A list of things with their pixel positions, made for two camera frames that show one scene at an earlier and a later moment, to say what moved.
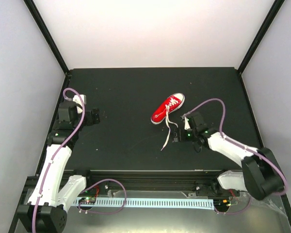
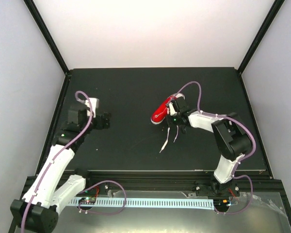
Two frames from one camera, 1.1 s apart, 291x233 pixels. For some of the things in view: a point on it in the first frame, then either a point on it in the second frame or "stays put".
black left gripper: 90,121 to 100,125
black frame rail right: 261,141 stays put
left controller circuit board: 87,200 stays put
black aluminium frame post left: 48,38 stays put
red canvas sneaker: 173,102 stays put
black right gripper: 183,138 to 169,123
